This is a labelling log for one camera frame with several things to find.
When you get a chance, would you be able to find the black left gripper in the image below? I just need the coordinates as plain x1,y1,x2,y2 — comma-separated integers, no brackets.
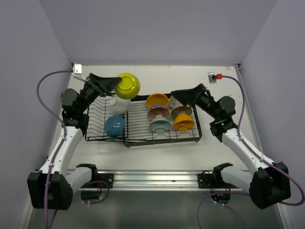
78,73,121,113

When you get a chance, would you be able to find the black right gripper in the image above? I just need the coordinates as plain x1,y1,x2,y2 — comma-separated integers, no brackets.
171,83,220,120

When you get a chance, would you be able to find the lime green bowl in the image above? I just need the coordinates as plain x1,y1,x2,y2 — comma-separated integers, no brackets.
114,73,141,100

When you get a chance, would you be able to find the blue glossy bowl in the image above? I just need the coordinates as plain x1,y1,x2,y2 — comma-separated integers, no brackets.
104,115,125,137

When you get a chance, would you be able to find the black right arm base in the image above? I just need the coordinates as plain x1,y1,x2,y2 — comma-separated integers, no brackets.
197,163,237,204

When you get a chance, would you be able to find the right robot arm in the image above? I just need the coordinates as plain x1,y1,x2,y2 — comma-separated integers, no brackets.
170,84,291,209

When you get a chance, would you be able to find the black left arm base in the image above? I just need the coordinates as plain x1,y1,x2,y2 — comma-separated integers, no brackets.
76,164,114,205

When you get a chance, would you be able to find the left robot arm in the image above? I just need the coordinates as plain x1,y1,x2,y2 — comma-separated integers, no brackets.
27,73,121,210

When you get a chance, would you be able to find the brown diamond patterned bowl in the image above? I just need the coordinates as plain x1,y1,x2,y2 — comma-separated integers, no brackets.
171,106,193,119

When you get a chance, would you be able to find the yellow teal patterned bowl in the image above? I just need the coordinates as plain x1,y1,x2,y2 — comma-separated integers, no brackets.
169,96,182,109

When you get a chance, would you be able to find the smooth yellow bowl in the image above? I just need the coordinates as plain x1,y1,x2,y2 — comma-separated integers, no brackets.
173,113,194,131

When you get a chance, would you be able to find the yellow ribbed bowl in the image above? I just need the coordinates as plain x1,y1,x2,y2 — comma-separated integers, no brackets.
146,93,169,108

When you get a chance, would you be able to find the blue zigzag patterned bowl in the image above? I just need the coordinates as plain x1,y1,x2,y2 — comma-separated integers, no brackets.
147,104,170,120

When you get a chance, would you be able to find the pale teal textured bowl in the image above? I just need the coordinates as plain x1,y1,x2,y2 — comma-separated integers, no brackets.
149,115,171,133

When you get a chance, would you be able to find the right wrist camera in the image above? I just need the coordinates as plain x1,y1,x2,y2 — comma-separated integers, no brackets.
207,72,223,84

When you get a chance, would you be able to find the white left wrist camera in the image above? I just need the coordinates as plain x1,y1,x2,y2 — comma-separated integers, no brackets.
72,63,82,76

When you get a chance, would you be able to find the black wire dish rack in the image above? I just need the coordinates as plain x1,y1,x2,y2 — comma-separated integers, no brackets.
84,95,202,148

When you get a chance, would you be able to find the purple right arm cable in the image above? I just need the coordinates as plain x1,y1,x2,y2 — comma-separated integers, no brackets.
196,75,305,229

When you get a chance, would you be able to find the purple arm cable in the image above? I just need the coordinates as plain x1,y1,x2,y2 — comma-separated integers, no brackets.
36,70,110,229
196,75,305,229

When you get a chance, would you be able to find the aluminium mounting rail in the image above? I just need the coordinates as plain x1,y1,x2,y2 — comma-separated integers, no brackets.
66,169,241,191

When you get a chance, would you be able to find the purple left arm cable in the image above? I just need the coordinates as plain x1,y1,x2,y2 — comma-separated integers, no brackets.
36,70,110,229

